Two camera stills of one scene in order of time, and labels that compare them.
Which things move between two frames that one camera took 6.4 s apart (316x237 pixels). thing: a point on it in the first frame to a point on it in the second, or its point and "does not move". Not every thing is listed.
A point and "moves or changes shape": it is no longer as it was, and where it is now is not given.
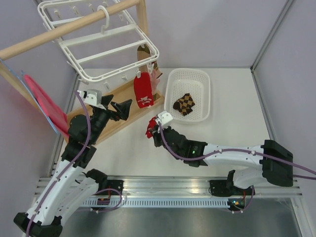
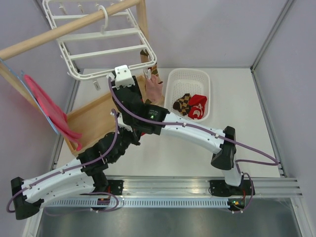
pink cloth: (50, 104) does not move
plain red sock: (150, 125) moves or changes shape
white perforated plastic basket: (178, 82) does not move
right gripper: (156, 136) to (136, 88)
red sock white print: (143, 90) to (143, 133)
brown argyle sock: (184, 104) does not move
